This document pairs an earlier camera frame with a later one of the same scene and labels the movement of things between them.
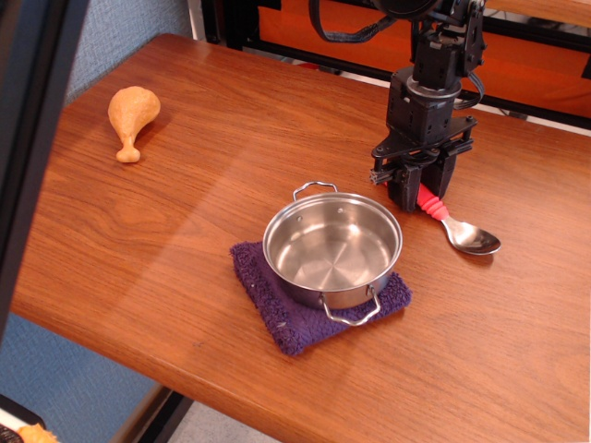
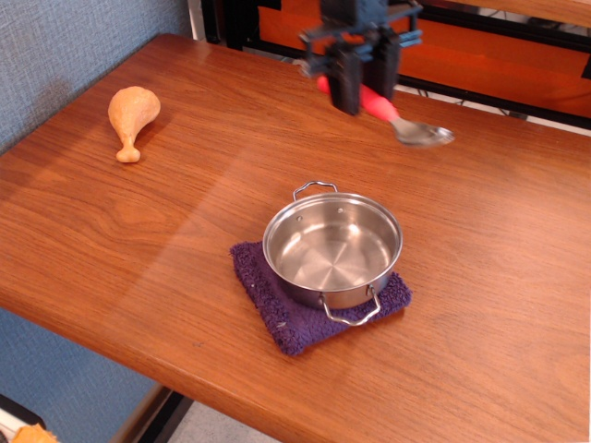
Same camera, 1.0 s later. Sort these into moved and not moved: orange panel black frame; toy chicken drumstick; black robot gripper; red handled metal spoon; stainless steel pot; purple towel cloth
Moved: black robot gripper; red handled metal spoon
Not moved: stainless steel pot; purple towel cloth; toy chicken drumstick; orange panel black frame
